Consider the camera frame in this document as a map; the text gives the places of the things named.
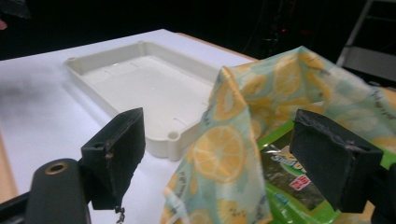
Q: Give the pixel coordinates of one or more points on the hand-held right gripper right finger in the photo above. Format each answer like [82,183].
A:
[330,161]

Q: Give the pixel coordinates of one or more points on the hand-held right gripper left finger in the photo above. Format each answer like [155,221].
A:
[116,149]

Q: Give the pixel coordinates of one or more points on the green snack packet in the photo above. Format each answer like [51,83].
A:
[289,189]

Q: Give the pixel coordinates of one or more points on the white plastic tray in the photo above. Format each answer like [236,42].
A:
[149,90]

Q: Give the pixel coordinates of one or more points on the lemon print fabric bag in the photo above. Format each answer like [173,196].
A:
[224,137]

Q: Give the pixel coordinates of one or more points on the grey metal stand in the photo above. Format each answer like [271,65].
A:
[367,46]

